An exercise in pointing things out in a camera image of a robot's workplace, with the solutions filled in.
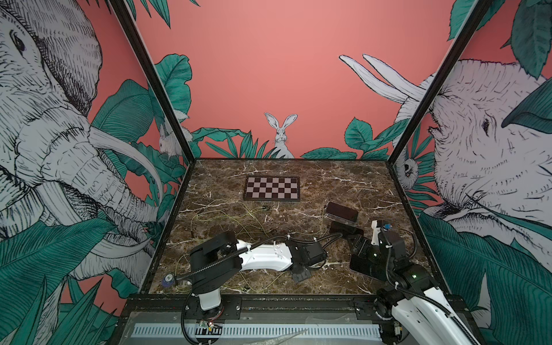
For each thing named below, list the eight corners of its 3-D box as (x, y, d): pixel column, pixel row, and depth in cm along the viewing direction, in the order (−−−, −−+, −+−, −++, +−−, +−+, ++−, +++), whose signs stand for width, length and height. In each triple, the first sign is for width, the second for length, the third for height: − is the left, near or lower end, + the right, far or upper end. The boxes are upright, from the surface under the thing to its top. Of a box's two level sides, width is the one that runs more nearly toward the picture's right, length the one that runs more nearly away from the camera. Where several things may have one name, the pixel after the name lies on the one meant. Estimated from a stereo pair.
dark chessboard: (243, 201, 105) (243, 197, 103) (247, 179, 114) (246, 175, 112) (300, 201, 105) (300, 197, 103) (298, 179, 115) (299, 175, 112)
